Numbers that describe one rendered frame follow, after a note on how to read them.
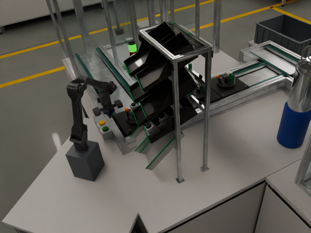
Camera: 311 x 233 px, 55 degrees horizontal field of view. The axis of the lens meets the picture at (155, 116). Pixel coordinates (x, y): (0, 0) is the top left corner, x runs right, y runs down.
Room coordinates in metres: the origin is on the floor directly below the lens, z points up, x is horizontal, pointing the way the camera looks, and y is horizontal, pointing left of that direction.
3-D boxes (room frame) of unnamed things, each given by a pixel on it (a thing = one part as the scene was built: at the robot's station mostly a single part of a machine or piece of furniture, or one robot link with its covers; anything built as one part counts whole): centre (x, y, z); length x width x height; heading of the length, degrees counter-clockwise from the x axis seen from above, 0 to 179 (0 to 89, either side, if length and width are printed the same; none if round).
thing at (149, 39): (1.26, -0.12, 1.26); 0.36 x 0.21 x 0.80; 22
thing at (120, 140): (1.74, 0.38, 0.91); 0.89 x 0.06 x 0.11; 22
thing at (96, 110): (1.49, 0.29, 1.15); 0.19 x 0.06 x 0.08; 112
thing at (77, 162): (1.22, 0.44, 0.96); 0.14 x 0.14 x 0.20; 66
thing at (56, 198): (1.20, 0.40, 0.84); 0.90 x 0.70 x 0.03; 156
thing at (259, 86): (1.73, -0.31, 0.91); 1.24 x 0.33 x 0.10; 112
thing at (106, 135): (1.54, 0.37, 0.93); 0.21 x 0.07 x 0.06; 22
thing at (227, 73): (1.83, -0.56, 1.01); 0.24 x 0.24 x 0.13; 22
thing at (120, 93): (1.83, 0.23, 0.91); 0.84 x 0.28 x 0.10; 22
